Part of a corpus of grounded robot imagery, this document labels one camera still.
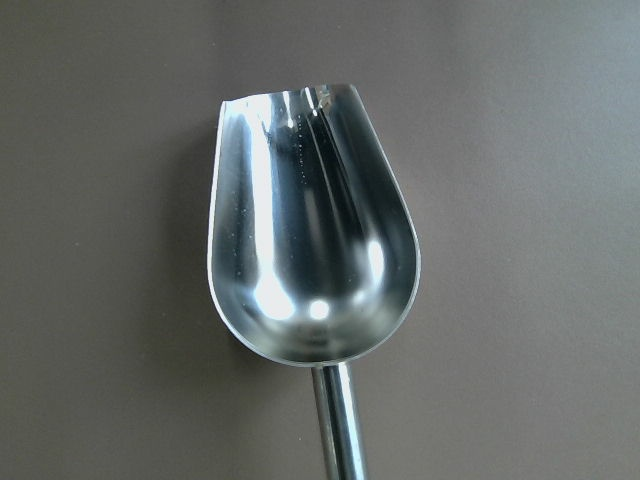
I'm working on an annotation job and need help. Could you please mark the stainless steel ice scoop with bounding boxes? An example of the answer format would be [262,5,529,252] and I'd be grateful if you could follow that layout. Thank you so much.
[207,84,421,479]

